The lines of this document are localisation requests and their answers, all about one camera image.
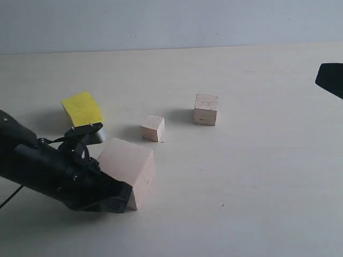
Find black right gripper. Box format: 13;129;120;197
315;63;343;99

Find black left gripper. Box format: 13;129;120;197
10;144;132;213

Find large wooden cube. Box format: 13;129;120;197
98;138;156;210

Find small wooden cube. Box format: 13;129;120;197
140;114;165;142

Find yellow cube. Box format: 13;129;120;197
61;92;103;127

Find medium wooden cube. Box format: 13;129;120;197
193;94;219;126

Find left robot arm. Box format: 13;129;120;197
1;111;132;213

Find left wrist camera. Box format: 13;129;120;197
64;122;107;145

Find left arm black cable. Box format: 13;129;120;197
0;184;24;209

